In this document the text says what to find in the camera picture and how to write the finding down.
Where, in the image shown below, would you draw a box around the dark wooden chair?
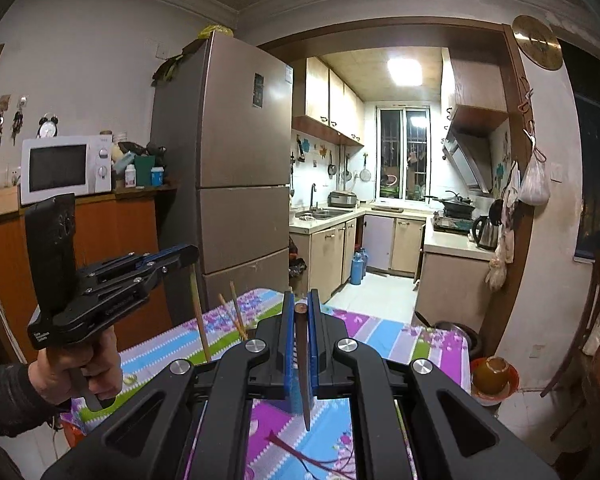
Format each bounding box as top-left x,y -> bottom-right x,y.
540,251 -> 600,441

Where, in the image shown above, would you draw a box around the green container on cabinet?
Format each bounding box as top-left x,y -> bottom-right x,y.
133,155 -> 155,188

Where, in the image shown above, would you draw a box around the left forearm black sleeve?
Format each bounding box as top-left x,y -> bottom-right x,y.
0,364 -> 71,437

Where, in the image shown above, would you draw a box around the round gold wall clock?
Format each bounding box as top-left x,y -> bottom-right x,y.
512,15 -> 564,70

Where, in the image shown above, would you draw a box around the blue lidded jar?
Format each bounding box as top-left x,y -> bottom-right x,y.
150,166 -> 164,188

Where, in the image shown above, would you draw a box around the upper kitchen cabinets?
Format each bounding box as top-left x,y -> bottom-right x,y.
291,58 -> 364,148

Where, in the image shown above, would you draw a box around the white microwave oven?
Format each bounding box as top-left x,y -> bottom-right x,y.
20,133 -> 112,206

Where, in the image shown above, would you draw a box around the lower kitchen cabinets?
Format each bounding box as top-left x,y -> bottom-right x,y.
289,207 -> 428,300

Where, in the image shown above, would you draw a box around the silver brown refrigerator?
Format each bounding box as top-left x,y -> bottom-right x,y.
150,32 -> 294,311

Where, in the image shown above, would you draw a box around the kitchen cabinets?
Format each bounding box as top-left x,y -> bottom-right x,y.
291,58 -> 364,148
289,207 -> 428,300

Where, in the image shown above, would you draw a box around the white plastic bag hanging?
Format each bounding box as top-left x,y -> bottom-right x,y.
518,150 -> 550,207

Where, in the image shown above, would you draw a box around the white medicine bottle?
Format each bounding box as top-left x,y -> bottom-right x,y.
124,164 -> 136,188

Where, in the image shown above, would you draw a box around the silver rice cooker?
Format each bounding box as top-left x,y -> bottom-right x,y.
327,191 -> 358,208

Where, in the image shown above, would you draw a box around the orange wooden cabinet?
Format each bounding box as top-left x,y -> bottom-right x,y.
0,185 -> 178,361

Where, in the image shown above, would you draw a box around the black wok on stove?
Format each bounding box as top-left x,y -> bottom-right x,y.
426,192 -> 475,219

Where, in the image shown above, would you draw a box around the silver electric kettle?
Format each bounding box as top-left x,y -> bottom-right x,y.
471,216 -> 500,252

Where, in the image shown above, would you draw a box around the range hood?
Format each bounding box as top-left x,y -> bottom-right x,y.
442,129 -> 493,195

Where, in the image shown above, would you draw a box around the ceiling light panel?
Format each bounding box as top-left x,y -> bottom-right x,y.
387,56 -> 424,88

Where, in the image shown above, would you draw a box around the colourful floral striped tablecloth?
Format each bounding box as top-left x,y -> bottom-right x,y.
59,286 -> 473,480

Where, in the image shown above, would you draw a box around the orange bowl on floor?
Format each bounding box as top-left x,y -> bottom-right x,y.
470,356 -> 519,408

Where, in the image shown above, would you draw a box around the dark brown chopstick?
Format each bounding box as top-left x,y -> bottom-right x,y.
294,302 -> 312,431

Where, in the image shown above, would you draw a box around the person's left hand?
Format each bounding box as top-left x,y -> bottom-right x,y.
28,326 -> 122,405

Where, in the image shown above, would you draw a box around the small alarm clock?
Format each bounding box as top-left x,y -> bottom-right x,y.
36,115 -> 59,139

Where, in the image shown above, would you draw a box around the kitchen window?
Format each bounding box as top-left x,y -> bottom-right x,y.
377,107 -> 430,202

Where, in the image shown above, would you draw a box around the wooden chopstick in holder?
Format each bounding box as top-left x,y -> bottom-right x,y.
230,281 -> 248,341
189,264 -> 212,363
218,294 -> 248,341

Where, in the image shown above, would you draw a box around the blue water bottle on floor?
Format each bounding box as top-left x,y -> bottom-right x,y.
350,248 -> 368,285

